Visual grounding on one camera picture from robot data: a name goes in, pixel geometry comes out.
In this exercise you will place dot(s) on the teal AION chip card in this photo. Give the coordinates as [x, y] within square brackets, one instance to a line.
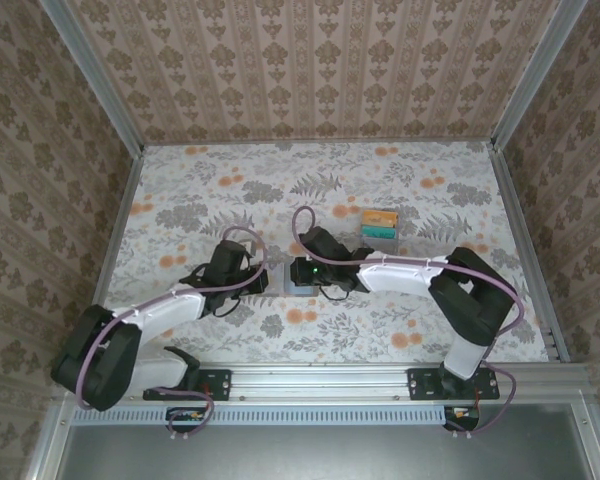
[379, 231]

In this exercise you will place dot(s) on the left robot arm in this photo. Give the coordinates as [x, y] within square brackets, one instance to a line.
[170, 310]

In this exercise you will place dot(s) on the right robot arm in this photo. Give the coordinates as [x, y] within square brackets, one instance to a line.
[395, 277]

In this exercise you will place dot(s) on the white grey printed card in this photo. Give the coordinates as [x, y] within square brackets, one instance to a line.
[380, 246]

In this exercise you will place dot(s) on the clear acrylic card stand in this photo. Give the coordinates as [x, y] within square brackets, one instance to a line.
[396, 246]

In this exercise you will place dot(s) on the black connector board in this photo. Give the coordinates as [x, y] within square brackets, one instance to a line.
[462, 419]
[187, 420]

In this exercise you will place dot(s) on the grey metal panel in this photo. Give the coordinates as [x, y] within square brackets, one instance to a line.
[320, 455]

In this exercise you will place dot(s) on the aluminium table side rail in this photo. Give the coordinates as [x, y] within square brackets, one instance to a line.
[112, 250]
[527, 250]

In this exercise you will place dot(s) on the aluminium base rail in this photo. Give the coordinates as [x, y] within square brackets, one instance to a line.
[320, 382]

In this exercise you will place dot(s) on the aluminium frame post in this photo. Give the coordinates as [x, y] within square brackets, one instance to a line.
[537, 75]
[96, 75]

